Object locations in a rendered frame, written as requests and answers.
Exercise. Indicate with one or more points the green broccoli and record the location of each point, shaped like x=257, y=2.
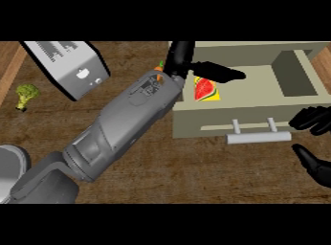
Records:
x=25, y=95

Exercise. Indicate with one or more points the beige open drawer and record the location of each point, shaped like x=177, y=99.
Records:
x=255, y=75

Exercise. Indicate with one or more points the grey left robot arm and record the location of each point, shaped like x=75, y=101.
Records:
x=121, y=122

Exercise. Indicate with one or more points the beige drawer front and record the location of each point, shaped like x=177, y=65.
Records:
x=248, y=119

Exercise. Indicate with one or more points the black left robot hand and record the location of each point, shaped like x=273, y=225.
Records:
x=190, y=65

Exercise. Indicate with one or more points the orange carrot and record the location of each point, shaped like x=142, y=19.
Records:
x=158, y=71

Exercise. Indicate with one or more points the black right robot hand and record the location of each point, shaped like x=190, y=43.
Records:
x=320, y=153

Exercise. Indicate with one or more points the watermelon slice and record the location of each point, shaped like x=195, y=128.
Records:
x=204, y=89

